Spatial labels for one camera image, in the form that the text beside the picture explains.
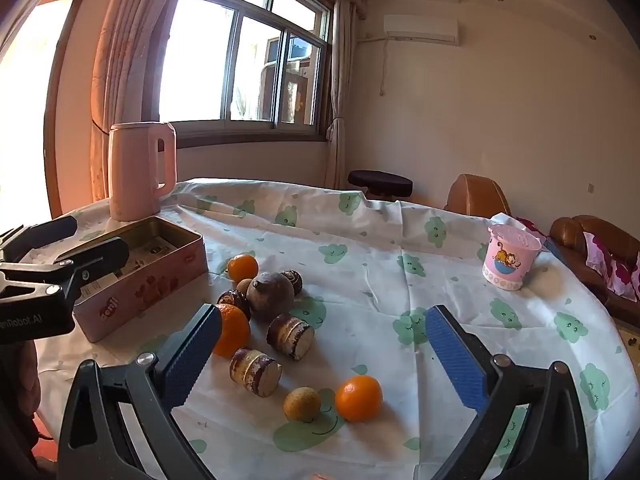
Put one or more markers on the beige narrow curtain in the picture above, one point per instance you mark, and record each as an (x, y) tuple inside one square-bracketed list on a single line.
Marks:
[(340, 85)]

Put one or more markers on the pink electric kettle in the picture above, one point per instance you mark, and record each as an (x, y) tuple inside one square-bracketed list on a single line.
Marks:
[(132, 175)]

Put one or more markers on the pink patterned curtain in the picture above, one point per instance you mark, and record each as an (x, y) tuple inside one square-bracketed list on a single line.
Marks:
[(125, 60)]

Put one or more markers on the purple floral cushion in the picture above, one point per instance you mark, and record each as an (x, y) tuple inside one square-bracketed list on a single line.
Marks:
[(615, 270)]

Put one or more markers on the brown framed window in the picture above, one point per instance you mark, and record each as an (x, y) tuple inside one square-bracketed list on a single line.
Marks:
[(250, 135)]

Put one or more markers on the dark round stool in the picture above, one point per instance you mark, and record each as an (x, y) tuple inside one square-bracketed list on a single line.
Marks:
[(380, 182)]

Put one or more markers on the white pink cloth bundle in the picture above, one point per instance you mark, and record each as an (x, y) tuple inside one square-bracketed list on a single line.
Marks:
[(505, 219)]

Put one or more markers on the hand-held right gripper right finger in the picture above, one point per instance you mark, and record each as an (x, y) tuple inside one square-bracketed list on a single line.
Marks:
[(457, 365)]

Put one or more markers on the orange mandarin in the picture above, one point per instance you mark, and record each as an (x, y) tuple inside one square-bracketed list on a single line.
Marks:
[(243, 267), (358, 397), (234, 332)]

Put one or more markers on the brown leather sofa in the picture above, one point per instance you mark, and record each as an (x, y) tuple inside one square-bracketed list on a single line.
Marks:
[(567, 232)]

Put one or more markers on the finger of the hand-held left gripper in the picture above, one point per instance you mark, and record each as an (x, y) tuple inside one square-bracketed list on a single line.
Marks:
[(100, 257), (45, 235)]

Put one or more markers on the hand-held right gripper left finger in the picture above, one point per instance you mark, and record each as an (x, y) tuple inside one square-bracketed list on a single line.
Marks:
[(192, 355)]

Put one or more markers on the purple brown passion fruit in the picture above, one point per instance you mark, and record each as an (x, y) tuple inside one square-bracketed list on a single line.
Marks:
[(270, 295)]

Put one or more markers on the wooden door frame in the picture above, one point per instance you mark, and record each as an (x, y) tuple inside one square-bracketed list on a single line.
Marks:
[(52, 135)]

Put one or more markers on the pink tin box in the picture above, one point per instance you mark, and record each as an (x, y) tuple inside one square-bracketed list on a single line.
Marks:
[(145, 295)]

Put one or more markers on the white cloud print tablecloth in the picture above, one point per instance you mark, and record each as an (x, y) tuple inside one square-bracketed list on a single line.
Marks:
[(375, 260)]

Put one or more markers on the printed paper sheets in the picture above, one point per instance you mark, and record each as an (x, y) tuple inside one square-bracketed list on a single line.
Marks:
[(150, 252)]

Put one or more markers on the white air conditioner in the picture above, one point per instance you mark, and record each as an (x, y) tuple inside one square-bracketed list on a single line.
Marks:
[(420, 27)]

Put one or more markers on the pink cartoon cup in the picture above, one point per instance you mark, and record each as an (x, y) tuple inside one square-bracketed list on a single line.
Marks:
[(507, 260)]

